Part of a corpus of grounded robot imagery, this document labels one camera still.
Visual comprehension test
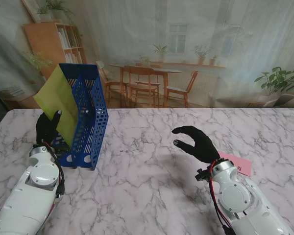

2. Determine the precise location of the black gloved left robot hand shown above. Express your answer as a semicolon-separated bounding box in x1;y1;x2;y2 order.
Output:
36;110;62;147

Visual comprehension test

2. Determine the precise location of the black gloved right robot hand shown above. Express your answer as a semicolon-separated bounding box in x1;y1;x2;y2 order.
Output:
171;125;220;164

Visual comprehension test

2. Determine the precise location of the yellow-green translucent file folder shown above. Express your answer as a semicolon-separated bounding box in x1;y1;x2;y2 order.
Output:
33;65;80;145

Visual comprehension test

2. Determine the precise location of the pink paper receipt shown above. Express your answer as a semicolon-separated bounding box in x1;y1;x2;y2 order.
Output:
218;150;252;177

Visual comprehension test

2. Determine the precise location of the blue perforated plastic file rack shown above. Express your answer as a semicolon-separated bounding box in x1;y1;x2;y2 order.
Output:
50;63;109;171

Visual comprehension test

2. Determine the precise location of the printed room scene backdrop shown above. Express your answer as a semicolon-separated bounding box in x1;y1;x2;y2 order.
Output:
0;0;294;110

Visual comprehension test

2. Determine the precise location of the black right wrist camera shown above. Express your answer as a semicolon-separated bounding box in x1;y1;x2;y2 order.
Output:
195;167;212;183

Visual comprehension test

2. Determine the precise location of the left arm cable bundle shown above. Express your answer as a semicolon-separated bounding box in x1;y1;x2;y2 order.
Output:
43;141;66;204

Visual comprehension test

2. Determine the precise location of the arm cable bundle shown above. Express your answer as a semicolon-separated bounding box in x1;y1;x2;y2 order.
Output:
208;160;236;235
43;141;66;204

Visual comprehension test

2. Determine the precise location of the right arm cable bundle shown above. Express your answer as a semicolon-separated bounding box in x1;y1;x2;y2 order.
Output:
208;160;236;235

